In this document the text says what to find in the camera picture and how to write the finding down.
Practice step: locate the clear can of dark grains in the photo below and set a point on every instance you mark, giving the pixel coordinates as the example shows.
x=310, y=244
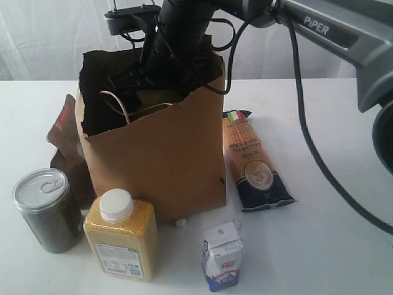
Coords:
x=45, y=200

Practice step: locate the yellow millet plastic bottle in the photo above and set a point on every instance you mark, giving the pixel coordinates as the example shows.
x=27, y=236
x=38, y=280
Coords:
x=122, y=233

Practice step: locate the spaghetti pasta packet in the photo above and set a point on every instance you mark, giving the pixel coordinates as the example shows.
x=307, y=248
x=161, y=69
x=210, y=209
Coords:
x=258, y=182

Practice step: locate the brown pouch with orange label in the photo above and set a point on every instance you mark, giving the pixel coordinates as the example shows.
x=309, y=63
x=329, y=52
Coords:
x=69, y=156

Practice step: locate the small white pebble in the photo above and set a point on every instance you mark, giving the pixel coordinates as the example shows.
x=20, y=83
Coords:
x=181, y=223

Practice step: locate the brown paper bag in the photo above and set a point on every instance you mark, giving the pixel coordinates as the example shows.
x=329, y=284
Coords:
x=172, y=158

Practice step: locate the small white blue carton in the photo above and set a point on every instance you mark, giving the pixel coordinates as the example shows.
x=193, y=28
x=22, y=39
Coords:
x=222, y=252

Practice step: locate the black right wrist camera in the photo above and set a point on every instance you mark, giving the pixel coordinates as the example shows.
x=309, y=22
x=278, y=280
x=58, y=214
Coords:
x=127, y=20

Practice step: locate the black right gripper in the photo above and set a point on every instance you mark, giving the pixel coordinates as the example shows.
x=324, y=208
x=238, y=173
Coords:
x=176, y=53

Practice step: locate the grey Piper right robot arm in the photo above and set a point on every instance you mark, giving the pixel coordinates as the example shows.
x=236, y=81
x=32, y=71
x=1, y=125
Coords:
x=359, y=32

